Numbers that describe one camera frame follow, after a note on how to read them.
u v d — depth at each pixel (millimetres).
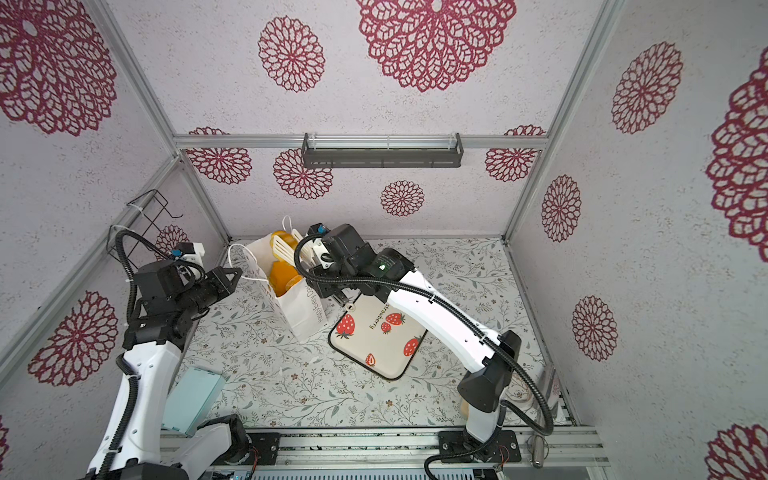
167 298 528
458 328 444
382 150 928
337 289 611
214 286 633
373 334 949
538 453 716
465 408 771
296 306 785
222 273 641
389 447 757
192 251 639
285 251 681
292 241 703
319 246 615
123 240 523
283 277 872
